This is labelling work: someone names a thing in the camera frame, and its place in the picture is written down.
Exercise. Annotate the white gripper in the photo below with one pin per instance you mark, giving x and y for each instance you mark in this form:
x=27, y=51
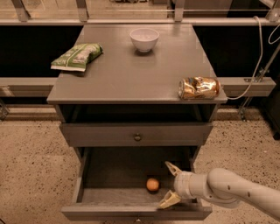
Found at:
x=182, y=185

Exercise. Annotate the orange fruit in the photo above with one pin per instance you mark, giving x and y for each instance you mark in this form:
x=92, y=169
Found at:
x=152, y=184

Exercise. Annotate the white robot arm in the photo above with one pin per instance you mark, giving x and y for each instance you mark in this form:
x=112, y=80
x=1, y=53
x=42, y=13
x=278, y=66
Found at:
x=221, y=187

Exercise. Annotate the round brass drawer knob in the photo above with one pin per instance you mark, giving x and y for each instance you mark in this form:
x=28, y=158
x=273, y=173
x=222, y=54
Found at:
x=137, y=137

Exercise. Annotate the open middle drawer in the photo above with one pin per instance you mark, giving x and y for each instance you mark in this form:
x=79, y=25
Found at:
x=111, y=186

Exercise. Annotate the grey drawer cabinet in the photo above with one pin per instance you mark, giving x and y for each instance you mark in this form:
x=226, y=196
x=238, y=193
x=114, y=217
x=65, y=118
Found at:
x=124, y=85

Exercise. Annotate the closed top drawer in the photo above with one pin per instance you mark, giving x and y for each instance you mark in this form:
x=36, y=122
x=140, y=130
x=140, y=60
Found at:
x=122, y=134

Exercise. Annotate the crushed gold soda can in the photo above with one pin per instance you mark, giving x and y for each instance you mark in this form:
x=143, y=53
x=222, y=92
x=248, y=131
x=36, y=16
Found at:
x=198, y=88

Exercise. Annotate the white ceramic bowl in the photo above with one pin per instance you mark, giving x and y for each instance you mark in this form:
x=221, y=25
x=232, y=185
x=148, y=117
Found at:
x=144, y=39

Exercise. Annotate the green chip bag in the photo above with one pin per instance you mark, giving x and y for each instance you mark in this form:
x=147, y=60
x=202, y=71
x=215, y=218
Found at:
x=77, y=58

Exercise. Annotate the metal railing frame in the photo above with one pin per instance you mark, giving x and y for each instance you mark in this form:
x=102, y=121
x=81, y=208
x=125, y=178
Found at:
x=194, y=12

